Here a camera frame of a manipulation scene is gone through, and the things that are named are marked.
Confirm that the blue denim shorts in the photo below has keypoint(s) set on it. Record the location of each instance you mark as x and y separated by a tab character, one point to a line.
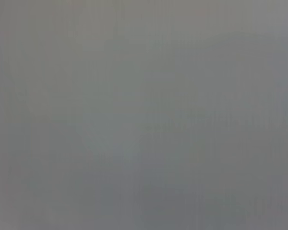
206	143

